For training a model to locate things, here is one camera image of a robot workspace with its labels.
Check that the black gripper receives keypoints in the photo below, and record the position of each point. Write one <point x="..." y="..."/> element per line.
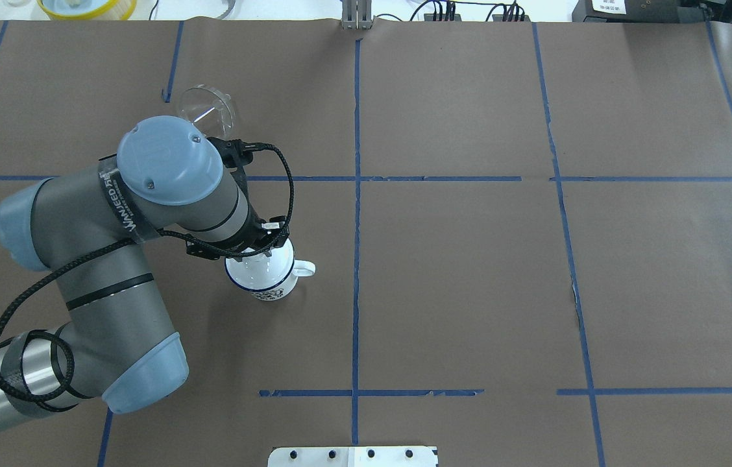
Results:
<point x="254" y="234"/>

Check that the white enamel cup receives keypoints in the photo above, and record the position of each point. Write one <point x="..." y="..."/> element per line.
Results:
<point x="269" y="276"/>

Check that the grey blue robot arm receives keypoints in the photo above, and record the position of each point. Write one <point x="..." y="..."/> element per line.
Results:
<point x="96" y="324"/>

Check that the yellow white round container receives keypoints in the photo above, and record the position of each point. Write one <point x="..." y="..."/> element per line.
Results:
<point x="88" y="10"/>

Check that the black device with label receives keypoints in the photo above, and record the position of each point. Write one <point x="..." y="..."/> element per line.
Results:
<point x="661" y="12"/>

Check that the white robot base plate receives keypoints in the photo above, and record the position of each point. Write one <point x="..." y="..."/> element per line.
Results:
<point x="354" y="456"/>

